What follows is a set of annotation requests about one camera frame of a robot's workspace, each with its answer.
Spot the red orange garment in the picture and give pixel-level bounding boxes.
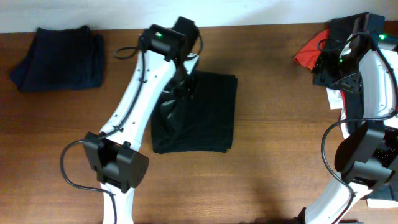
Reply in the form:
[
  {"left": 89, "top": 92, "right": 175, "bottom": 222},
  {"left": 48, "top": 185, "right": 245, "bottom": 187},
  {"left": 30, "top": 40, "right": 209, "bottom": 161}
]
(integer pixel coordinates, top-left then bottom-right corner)
[{"left": 294, "top": 29, "right": 330, "bottom": 70}]

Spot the black garment with white stripes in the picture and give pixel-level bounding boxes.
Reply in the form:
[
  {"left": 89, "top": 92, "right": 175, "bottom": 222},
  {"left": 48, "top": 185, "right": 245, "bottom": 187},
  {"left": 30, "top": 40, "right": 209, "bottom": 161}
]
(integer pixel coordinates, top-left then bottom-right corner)
[{"left": 312, "top": 12, "right": 386, "bottom": 134}]

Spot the folded navy blue garment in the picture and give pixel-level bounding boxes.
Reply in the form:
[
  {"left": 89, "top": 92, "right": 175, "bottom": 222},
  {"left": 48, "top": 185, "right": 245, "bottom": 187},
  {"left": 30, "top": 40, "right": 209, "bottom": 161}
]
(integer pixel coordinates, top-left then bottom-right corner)
[{"left": 9, "top": 25, "right": 105, "bottom": 92}]

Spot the black shirt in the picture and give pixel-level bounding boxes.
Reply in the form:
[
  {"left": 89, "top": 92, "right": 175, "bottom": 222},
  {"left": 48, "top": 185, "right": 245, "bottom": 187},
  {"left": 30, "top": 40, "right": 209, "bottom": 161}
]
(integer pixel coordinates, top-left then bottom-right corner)
[{"left": 150, "top": 71, "right": 238, "bottom": 154}]

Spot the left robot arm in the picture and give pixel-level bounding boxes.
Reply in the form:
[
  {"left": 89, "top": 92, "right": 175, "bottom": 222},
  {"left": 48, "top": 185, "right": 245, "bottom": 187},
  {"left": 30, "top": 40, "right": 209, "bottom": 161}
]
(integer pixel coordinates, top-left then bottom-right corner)
[{"left": 83, "top": 17, "right": 200, "bottom": 223}]

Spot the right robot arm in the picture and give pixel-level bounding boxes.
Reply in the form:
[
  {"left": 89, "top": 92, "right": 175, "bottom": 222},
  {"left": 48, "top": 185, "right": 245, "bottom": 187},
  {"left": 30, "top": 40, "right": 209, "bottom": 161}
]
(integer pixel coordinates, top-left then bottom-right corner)
[{"left": 294, "top": 12, "right": 397, "bottom": 223}]

